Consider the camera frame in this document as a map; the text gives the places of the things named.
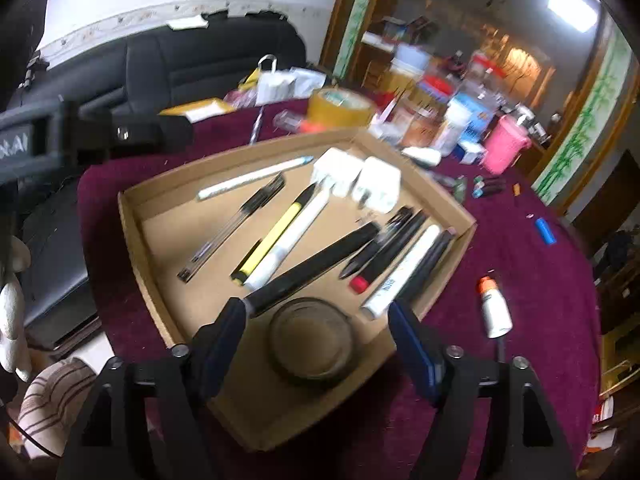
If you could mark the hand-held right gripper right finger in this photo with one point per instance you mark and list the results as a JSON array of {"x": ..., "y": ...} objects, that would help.
[{"x": 415, "y": 355}]

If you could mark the white charger with port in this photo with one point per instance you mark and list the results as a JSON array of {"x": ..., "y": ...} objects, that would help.
[{"x": 336, "y": 170}]

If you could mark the thin white stylus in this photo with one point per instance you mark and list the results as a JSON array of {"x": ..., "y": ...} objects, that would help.
[{"x": 250, "y": 177}]

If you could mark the clear jar blue label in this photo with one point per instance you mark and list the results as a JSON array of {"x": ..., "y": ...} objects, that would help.
[{"x": 477, "y": 117}]

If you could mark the person's left hand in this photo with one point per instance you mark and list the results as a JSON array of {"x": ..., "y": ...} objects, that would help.
[{"x": 12, "y": 305}]

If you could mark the bright window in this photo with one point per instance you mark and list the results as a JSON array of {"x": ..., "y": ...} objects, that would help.
[{"x": 572, "y": 7}]

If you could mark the yellow envelope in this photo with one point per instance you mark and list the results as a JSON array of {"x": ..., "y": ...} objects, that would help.
[{"x": 200, "y": 109}]

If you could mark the clear pen black ink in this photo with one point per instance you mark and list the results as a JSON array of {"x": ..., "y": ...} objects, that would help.
[{"x": 232, "y": 225}]

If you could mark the blue battery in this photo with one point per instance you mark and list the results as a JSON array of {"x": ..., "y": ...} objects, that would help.
[{"x": 546, "y": 231}]

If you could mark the yellow tape roll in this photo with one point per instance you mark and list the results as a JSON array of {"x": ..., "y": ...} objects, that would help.
[{"x": 340, "y": 107}]

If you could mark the thick black marker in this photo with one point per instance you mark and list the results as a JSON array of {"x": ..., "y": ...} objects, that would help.
[{"x": 320, "y": 265}]

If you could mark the black tape roll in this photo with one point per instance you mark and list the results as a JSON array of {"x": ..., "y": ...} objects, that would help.
[{"x": 310, "y": 342}]

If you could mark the white plastic jar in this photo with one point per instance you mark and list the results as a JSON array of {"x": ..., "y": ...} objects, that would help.
[{"x": 456, "y": 127}]

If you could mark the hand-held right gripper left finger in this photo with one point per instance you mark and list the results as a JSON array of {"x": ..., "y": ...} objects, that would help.
[{"x": 225, "y": 350}]

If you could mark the black marker green cap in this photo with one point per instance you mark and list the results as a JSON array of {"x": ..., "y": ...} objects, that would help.
[{"x": 489, "y": 181}]

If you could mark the black marker red ends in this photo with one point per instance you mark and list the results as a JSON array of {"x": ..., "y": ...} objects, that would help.
[{"x": 390, "y": 252}]

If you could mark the wooden cabinet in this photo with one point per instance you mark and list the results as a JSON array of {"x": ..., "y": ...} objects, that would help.
[{"x": 380, "y": 60}]

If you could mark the white marker orange cap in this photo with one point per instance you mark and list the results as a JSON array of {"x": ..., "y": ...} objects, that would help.
[{"x": 494, "y": 310}]

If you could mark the long white pen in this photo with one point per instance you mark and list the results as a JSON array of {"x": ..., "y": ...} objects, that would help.
[{"x": 290, "y": 240}]

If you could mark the white paper bag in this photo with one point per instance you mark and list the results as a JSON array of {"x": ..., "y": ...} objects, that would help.
[{"x": 285, "y": 82}]

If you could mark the tall jar red lid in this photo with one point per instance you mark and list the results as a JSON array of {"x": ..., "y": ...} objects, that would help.
[{"x": 487, "y": 70}]

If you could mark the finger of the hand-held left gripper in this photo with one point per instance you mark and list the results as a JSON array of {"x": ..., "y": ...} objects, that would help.
[{"x": 135, "y": 135}]

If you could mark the slim black pen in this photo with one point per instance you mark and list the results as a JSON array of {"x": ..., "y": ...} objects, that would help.
[{"x": 375, "y": 245}]

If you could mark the black sofa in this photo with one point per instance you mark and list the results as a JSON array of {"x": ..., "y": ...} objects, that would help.
[{"x": 200, "y": 60}]

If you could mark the brown cardboard box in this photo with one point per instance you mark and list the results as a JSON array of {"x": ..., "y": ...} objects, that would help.
[{"x": 200, "y": 240}]

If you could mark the clear jar red band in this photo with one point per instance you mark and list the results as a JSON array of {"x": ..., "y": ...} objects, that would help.
[{"x": 435, "y": 91}]

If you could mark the green lighter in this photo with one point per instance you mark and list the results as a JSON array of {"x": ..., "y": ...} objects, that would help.
[{"x": 461, "y": 189}]

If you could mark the yellow pen black cap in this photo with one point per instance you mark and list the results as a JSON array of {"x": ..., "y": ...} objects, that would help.
[{"x": 272, "y": 232}]

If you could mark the small white blue box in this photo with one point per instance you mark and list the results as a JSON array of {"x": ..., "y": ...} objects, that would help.
[{"x": 471, "y": 154}]

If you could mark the white paint marker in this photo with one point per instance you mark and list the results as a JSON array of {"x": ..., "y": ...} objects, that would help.
[{"x": 402, "y": 270}]

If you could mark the black marker teal cap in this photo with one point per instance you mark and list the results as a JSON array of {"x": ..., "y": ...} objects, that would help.
[{"x": 490, "y": 190}]

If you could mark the bamboo wall painting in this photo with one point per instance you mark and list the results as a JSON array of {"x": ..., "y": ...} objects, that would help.
[{"x": 580, "y": 135}]

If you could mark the white charger plain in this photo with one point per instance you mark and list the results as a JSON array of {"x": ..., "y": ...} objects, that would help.
[{"x": 377, "y": 182}]

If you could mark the person's left forearm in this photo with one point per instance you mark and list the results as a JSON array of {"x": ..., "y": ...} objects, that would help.
[{"x": 55, "y": 405}]

